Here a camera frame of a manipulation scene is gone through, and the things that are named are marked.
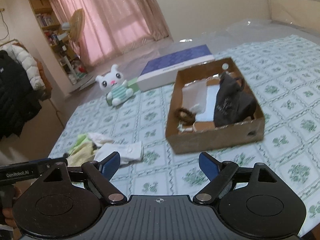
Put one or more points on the brown cardboard box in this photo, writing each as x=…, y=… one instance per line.
x=208, y=137

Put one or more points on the wooden headboard in plastic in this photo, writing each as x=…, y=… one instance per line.
x=301, y=13

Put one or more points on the cream fluffy towel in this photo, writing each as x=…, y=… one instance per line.
x=81, y=155

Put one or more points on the black fabric bag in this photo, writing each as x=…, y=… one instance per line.
x=233, y=104

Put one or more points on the white plush bunny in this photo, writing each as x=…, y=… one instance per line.
x=115, y=85

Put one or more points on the blue and white gift box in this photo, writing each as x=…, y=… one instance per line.
x=163, y=70

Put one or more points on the white folded cloth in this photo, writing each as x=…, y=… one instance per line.
x=99, y=139

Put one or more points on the person's left hand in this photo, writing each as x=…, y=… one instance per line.
x=9, y=194

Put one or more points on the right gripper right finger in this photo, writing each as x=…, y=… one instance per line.
x=220, y=176

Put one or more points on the white glove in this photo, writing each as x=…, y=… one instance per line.
x=128, y=153

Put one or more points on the brown furry scrunchie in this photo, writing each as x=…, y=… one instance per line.
x=185, y=116

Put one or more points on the white puffer jacket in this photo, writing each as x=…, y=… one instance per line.
x=27, y=61

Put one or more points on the pink curtain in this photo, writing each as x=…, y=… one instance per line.
x=113, y=27

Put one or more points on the wooden bookshelf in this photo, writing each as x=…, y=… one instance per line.
x=57, y=38

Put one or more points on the standing electric fan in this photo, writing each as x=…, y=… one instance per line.
x=73, y=30

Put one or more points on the light green cloth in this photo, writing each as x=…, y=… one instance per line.
x=82, y=141

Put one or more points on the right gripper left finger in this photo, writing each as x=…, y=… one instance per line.
x=98, y=176

